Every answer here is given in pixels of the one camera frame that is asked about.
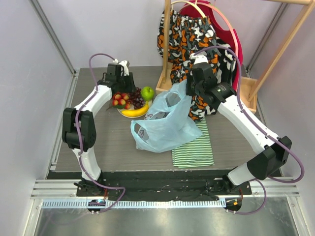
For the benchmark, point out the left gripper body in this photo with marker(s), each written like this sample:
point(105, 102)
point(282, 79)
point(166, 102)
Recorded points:
point(125, 83)

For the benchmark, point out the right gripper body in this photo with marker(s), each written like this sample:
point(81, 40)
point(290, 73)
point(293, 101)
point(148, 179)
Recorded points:
point(193, 88)

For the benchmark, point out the red lychee bunch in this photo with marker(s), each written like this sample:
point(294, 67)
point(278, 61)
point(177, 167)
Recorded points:
point(120, 101)

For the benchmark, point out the purple red grape bunch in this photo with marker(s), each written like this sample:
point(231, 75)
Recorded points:
point(135, 99)

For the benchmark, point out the light blue plastic bag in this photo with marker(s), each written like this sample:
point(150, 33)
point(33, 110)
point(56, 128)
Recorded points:
point(167, 124)

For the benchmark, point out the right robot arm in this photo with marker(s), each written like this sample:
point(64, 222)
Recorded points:
point(271, 150)

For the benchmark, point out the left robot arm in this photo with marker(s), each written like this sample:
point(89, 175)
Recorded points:
point(78, 126)

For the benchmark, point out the black white patterned garment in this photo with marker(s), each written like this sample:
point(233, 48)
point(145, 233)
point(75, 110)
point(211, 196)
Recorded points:
point(227, 68)

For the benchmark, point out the green apple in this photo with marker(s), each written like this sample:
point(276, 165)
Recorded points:
point(147, 93)

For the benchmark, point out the yellow banana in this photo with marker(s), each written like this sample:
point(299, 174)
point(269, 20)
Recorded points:
point(136, 113)

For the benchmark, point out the round fruit plate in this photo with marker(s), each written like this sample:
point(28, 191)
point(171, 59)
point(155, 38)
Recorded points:
point(134, 104)

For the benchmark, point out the orange camouflage pants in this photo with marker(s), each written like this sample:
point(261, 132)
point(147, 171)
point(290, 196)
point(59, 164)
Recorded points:
point(187, 35)

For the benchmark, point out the wooden clothes rack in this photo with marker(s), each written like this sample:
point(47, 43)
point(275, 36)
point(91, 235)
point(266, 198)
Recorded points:
point(250, 87)

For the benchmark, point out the red garment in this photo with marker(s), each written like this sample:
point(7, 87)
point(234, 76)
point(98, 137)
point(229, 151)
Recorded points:
point(212, 56)

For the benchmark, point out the green striped folded cloth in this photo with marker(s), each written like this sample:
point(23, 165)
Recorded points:
point(197, 153)

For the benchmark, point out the wooden clothes hanger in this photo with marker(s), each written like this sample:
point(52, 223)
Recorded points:
point(186, 4)

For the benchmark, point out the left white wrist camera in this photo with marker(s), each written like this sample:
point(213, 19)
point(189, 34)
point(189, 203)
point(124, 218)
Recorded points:
point(124, 66)

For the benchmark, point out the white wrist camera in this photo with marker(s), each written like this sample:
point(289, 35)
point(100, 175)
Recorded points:
point(124, 66)
point(197, 59)

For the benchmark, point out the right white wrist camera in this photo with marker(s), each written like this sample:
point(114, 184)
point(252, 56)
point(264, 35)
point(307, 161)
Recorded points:
point(197, 59)

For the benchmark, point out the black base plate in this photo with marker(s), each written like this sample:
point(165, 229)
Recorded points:
point(157, 186)

